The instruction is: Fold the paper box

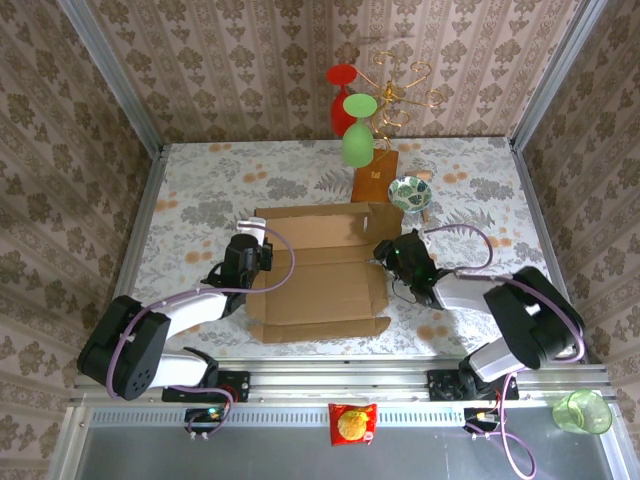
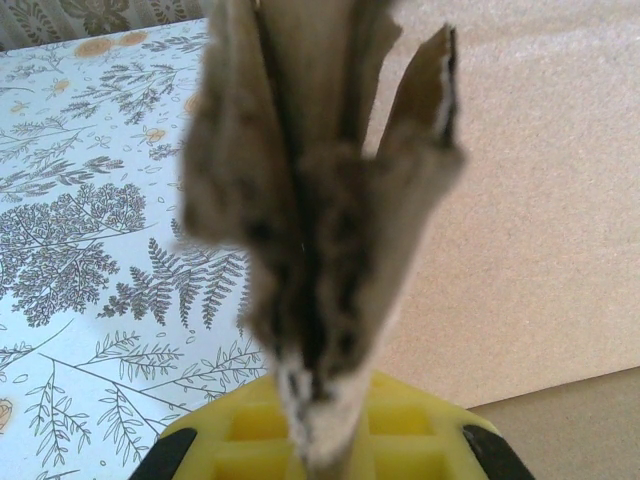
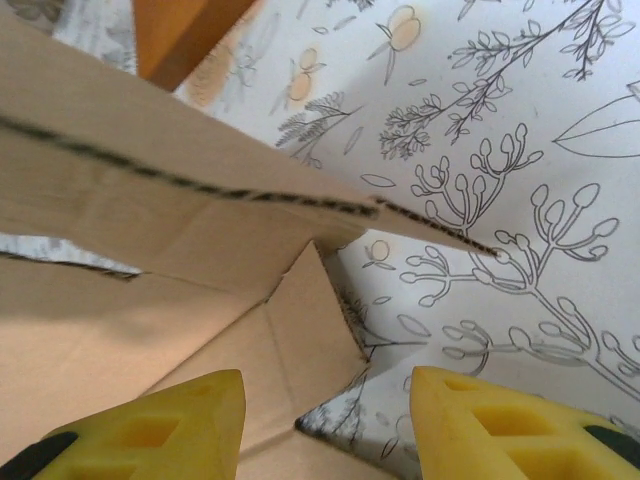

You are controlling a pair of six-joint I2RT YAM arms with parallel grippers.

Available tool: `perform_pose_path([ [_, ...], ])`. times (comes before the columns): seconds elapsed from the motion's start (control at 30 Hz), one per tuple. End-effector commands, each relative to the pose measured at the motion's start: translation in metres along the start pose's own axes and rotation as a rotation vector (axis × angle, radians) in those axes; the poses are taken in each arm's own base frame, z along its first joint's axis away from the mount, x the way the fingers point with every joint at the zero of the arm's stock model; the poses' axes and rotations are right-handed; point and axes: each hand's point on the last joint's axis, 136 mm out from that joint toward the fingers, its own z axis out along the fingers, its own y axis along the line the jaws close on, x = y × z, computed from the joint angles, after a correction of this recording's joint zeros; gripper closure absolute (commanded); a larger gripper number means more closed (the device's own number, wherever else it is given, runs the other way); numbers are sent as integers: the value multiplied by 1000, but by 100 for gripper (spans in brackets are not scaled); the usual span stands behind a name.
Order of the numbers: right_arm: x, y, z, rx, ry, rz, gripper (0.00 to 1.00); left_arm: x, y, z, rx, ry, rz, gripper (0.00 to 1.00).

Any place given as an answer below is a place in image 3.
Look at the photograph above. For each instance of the wooden rack base block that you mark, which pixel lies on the wooden rack base block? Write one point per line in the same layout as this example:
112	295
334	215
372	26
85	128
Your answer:
175	35

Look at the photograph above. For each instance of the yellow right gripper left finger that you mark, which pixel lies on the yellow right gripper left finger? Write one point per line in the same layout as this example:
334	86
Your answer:
150	435

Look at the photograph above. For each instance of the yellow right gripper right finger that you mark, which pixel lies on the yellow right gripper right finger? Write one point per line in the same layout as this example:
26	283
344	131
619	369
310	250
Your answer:
510	440

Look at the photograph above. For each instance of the brown cardboard box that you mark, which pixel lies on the brown cardboard box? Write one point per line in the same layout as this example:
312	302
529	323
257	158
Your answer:
125	310

